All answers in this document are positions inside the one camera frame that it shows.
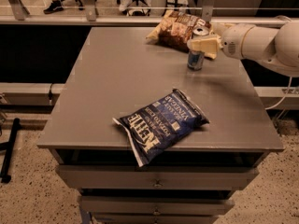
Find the top grey drawer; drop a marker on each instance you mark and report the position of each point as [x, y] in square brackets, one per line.
[156, 177]

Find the brown chip bag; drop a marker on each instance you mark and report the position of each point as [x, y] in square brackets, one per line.
[175, 29]

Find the silver redbull can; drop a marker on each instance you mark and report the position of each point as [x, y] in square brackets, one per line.
[196, 58]

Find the grey drawer cabinet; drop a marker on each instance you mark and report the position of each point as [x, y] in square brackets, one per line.
[117, 73]

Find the person leg black shoe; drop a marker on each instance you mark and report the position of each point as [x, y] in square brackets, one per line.
[55, 6]

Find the black metal stand leg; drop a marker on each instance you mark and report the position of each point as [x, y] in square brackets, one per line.
[7, 147]

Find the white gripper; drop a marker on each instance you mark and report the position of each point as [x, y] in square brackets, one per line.
[232, 41]

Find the middle grey drawer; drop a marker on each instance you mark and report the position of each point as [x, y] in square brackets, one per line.
[155, 206]

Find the bottom grey drawer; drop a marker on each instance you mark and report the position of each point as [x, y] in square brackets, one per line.
[141, 219]

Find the metal railing frame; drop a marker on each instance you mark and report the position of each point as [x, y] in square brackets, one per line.
[92, 12]

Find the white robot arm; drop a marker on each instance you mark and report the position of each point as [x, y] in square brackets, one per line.
[272, 48]

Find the blue Kettle chip bag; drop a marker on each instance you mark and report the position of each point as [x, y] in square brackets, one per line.
[155, 127]

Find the grey drawer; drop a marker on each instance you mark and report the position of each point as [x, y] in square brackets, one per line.
[156, 177]
[155, 206]
[141, 219]

